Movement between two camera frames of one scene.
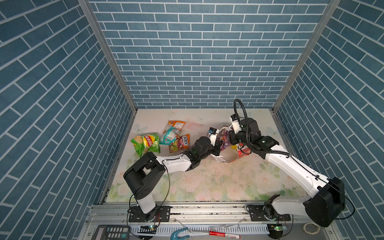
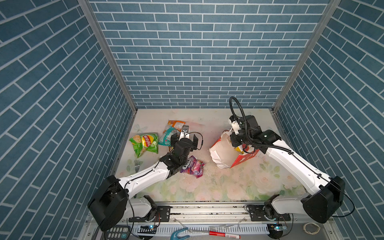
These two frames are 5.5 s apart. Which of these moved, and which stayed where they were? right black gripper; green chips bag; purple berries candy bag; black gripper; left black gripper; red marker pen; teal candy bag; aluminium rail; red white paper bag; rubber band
Moved: red white paper bag; left black gripper; black gripper; purple berries candy bag
Stayed: right black gripper; aluminium rail; red marker pen; teal candy bag; rubber band; green chips bag
